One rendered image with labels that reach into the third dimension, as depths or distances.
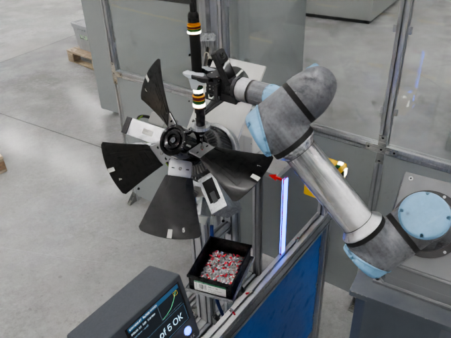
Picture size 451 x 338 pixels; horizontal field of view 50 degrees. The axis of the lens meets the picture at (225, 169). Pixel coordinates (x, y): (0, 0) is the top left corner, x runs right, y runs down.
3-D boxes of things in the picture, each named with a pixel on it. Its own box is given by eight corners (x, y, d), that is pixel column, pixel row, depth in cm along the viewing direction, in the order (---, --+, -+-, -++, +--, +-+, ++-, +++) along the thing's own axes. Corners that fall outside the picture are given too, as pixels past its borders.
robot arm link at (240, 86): (243, 84, 145) (258, 75, 151) (231, 81, 148) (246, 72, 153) (243, 106, 149) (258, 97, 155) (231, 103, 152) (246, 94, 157)
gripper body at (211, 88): (203, 98, 158) (232, 107, 152) (201, 74, 154) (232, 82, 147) (217, 90, 163) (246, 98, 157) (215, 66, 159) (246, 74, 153)
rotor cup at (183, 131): (170, 159, 190) (150, 152, 178) (183, 125, 190) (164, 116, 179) (198, 170, 182) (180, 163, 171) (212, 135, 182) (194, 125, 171)
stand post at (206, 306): (203, 321, 258) (191, 180, 208) (217, 328, 253) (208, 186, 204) (198, 326, 255) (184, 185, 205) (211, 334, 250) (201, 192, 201)
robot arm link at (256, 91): (282, 117, 148) (272, 106, 141) (252, 108, 153) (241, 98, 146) (291, 94, 148) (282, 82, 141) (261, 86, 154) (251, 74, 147)
